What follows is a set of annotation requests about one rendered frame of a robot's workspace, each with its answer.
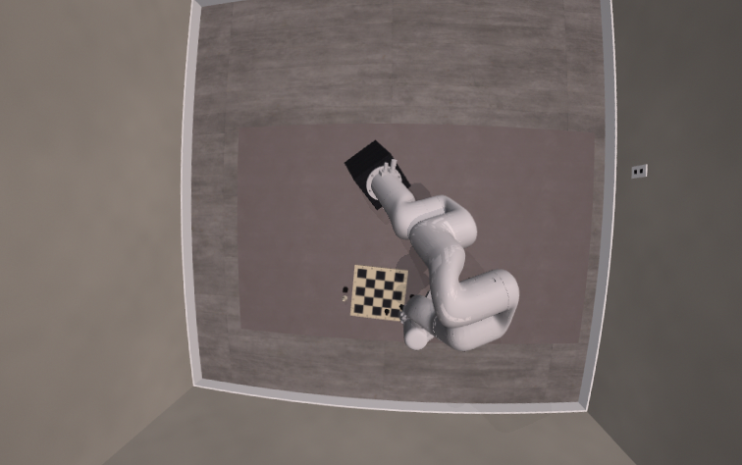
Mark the black and cream chessboard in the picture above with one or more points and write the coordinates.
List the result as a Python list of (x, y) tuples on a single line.
[(376, 289)]

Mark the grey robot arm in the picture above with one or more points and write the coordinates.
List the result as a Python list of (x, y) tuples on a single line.
[(467, 306)]

